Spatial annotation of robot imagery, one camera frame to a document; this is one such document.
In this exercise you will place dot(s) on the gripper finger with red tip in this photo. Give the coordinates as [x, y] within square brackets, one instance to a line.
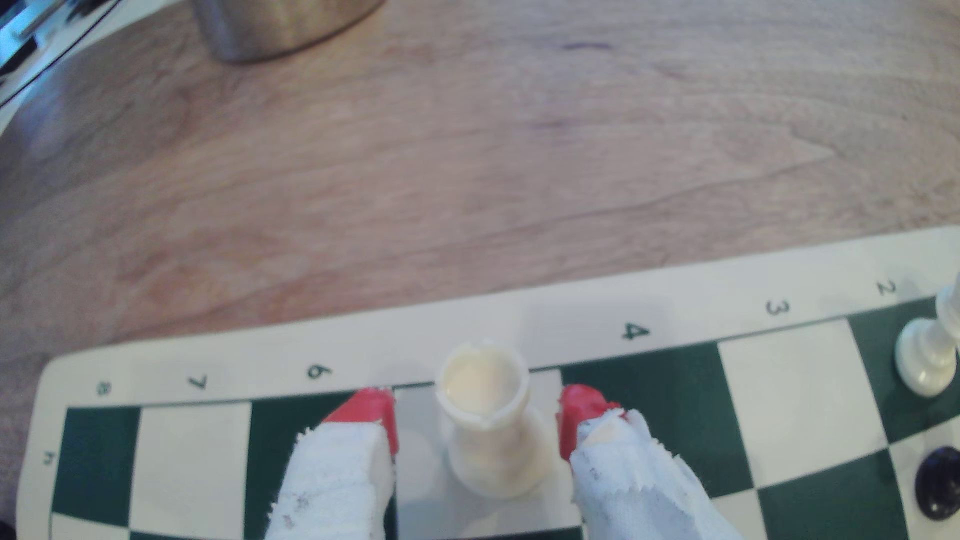
[337, 480]
[630, 487]

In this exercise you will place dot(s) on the white chess rook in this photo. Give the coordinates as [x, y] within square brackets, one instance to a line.
[491, 442]

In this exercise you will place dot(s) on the green white chess mat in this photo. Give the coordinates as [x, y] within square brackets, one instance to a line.
[802, 390]

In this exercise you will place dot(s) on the black chess pawn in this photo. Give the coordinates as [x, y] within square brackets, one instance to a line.
[939, 484]

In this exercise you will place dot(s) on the white chess bishop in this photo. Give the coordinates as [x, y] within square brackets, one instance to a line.
[928, 349]

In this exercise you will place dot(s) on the metal cup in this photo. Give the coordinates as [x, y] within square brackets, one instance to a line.
[277, 26]

